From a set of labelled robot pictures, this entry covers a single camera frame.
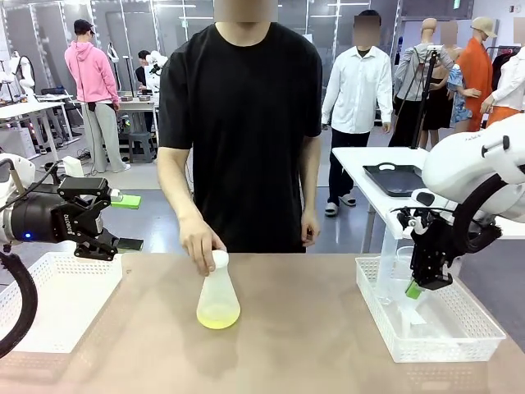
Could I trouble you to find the white office desk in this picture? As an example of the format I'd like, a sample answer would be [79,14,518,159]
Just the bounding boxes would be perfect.
[0,100,75,163]

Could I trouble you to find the black plastic tray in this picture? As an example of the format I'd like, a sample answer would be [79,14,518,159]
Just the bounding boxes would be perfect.
[363,163,430,198]

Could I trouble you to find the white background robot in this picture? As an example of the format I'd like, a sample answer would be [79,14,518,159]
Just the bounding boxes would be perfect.
[145,49,170,89]

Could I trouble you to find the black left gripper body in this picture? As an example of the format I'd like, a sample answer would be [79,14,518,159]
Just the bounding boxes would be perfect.
[10,192,103,244]

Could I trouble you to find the person's right hand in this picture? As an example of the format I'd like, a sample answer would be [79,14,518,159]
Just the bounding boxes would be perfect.
[178,216,228,277]

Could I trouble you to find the person in black t-shirt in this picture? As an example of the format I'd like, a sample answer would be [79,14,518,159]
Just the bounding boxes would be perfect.
[157,0,323,254]

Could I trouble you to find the mannequin in blue floral dress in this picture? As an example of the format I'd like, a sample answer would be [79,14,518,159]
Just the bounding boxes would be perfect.
[446,47,481,135]

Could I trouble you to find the seated person in black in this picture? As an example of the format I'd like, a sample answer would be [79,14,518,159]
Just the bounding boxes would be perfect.
[135,49,159,89]

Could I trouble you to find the black corrugated cable hose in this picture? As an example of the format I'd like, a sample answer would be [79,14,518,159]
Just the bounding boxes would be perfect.
[450,172,504,258]
[0,250,39,359]

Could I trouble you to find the white perforated plastic basket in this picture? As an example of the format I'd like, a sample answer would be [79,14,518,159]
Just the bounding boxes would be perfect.
[0,252,124,355]
[354,254,508,364]

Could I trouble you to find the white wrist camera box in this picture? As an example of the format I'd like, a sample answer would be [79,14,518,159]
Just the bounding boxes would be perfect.
[61,156,85,178]

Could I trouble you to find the mannequin in black dress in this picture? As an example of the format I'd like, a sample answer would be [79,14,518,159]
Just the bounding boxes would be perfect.
[421,20,457,151]

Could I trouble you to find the person in pink hoodie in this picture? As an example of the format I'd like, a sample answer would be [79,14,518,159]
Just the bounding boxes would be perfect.
[64,18,131,174]

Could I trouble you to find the translucent conical plastic flask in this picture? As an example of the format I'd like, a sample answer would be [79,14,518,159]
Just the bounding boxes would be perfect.
[195,250,242,330]

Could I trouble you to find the thin black cable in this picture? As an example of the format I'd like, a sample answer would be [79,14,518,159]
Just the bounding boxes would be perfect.
[0,159,62,214]

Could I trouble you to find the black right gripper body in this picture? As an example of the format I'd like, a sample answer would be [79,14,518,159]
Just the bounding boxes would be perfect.
[409,217,456,284]

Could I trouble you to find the white side table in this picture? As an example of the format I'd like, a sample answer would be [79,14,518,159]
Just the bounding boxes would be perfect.
[331,146,525,241]

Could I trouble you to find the white humanoid robot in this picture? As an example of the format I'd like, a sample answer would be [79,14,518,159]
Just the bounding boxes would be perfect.
[7,51,39,102]

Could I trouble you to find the person's right forearm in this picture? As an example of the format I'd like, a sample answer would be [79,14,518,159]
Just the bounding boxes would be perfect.
[157,145,203,225]

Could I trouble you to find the person's left forearm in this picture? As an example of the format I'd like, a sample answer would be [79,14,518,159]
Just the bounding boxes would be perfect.
[301,135,322,214]

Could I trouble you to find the mannequin white jacket orange trousers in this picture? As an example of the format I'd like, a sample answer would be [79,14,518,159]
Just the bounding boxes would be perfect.
[482,44,525,128]

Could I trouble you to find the mannequin in grey shirt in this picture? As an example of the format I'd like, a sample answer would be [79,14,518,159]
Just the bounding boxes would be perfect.
[392,18,454,149]

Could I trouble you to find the white workbench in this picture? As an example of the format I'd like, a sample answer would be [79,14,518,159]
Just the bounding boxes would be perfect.
[117,94,160,136]

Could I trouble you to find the person's left hand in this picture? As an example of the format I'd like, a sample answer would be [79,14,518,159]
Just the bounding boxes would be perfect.
[300,210,322,248]

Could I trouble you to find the black tripod stand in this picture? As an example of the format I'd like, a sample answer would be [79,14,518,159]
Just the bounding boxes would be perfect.
[409,45,445,149]

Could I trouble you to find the grey stool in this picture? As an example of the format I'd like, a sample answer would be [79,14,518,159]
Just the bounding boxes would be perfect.
[128,131,156,164]

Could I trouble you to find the mannequin in orange with cap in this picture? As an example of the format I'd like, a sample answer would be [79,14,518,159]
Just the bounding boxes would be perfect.
[454,16,498,132]

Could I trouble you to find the person in white shirt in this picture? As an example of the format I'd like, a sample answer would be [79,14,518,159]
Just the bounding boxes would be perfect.
[321,10,395,218]

